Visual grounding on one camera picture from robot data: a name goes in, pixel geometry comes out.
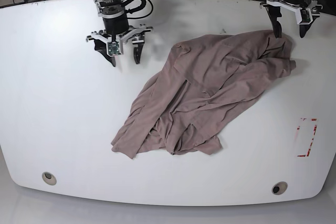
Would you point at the right wrist green camera board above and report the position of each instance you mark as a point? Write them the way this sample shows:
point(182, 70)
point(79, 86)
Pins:
point(113, 48)

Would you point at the wrist green camera board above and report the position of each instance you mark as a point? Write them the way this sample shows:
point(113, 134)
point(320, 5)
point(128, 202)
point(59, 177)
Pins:
point(305, 16)
point(113, 48)

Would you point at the left wrist green camera board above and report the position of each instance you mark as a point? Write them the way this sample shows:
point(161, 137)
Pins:
point(305, 16)

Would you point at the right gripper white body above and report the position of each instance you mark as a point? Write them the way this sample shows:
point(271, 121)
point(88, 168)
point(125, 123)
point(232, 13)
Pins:
point(118, 29)

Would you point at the left grey table grommet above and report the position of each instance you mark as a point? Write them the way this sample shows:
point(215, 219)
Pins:
point(49, 178)

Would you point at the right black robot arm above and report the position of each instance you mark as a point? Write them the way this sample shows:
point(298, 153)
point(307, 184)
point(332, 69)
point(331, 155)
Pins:
point(110, 7)

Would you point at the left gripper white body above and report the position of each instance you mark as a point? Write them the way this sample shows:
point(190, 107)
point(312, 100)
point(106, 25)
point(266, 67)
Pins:
point(296, 6)

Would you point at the mauve T-shirt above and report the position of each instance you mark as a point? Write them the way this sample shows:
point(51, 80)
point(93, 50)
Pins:
point(205, 83)

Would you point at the right grey table grommet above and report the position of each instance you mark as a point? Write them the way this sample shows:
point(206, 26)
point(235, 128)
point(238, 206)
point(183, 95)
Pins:
point(279, 188)

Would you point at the grey table grommet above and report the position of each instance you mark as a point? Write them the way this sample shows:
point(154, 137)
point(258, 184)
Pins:
point(279, 188)
point(49, 178)

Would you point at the red tape rectangle marking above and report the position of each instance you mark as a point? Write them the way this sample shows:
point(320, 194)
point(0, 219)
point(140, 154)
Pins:
point(305, 134)

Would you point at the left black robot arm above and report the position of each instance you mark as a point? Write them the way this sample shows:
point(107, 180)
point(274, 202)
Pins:
point(306, 12)

